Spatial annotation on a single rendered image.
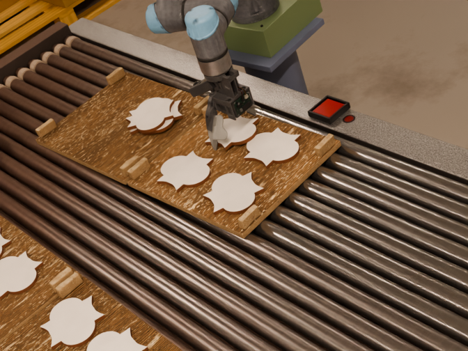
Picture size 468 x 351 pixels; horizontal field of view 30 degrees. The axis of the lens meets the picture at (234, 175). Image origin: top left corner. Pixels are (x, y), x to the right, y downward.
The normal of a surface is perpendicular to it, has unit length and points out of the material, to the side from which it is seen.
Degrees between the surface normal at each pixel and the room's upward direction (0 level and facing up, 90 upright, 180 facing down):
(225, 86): 90
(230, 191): 0
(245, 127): 5
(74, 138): 0
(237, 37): 90
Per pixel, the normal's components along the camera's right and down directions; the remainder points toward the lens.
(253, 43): -0.62, 0.62
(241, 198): -0.28, -0.75
